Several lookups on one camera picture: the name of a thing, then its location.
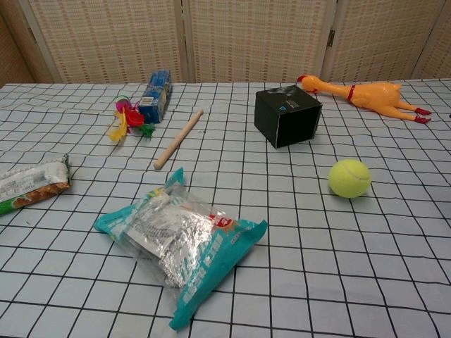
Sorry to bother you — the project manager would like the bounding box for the colourful feather shuttlecock toy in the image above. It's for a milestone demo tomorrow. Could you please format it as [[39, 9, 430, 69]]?
[[107, 98, 156, 144]]

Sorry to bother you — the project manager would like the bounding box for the blue drink carton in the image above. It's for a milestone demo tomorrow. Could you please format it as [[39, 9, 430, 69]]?
[[138, 69, 173, 124]]

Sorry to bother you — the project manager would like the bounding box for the wooden stick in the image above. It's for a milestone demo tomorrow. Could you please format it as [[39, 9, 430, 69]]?
[[154, 108, 205, 170]]

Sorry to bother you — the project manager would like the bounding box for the checked white tablecloth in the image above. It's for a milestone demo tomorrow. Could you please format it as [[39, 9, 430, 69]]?
[[0, 81, 451, 338]]

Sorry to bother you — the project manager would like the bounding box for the teal foil snack bag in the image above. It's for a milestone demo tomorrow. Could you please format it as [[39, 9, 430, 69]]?
[[93, 167, 269, 322]]

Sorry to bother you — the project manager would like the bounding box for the black cardboard box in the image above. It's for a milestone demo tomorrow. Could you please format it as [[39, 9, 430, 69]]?
[[254, 84, 323, 149]]

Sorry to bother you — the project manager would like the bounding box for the yellow tennis ball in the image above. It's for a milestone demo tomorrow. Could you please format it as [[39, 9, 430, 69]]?
[[328, 158, 372, 199]]

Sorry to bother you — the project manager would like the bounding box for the green snack bar wrapper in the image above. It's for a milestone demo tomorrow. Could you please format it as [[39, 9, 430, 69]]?
[[0, 154, 72, 216]]

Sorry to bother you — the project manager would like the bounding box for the woven folding screen panel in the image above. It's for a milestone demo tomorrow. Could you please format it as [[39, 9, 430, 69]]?
[[0, 0, 63, 85], [410, 0, 451, 81], [327, 0, 441, 82], [20, 0, 190, 85], [181, 0, 338, 84]]

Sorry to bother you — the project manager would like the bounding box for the yellow rubber chicken toy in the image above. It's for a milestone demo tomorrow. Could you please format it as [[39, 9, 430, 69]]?
[[296, 74, 433, 124]]

